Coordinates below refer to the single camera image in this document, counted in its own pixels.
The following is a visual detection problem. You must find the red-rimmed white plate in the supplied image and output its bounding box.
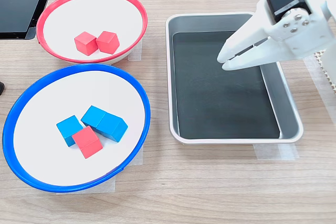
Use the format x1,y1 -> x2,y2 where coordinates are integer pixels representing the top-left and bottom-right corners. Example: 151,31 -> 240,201
36,0 -> 148,65

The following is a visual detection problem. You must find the steel tray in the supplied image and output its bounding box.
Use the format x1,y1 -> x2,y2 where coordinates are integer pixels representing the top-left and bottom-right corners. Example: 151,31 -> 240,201
165,12 -> 305,145

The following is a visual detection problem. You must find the red cube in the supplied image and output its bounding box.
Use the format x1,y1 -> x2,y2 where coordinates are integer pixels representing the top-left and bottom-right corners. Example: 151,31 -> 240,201
96,30 -> 120,55
71,125 -> 103,159
73,31 -> 99,57

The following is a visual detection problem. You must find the blue cube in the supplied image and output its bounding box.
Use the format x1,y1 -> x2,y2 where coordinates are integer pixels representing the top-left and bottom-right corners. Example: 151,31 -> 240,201
95,112 -> 129,144
80,105 -> 107,130
56,115 -> 84,147

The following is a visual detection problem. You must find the blue-rimmed white plate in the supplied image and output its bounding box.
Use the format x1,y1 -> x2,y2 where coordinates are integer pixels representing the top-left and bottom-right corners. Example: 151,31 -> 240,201
2,63 -> 152,193

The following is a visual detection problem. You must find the pale perforated plate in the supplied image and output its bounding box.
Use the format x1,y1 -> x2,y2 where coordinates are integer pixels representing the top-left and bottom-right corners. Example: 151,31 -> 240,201
313,49 -> 336,94

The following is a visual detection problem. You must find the black tray mat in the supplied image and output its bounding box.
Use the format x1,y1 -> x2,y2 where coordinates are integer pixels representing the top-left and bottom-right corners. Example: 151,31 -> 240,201
172,30 -> 281,140

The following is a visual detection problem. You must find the black flat panel device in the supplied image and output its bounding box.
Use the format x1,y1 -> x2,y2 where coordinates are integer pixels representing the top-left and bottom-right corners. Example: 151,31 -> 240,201
0,0 -> 59,40

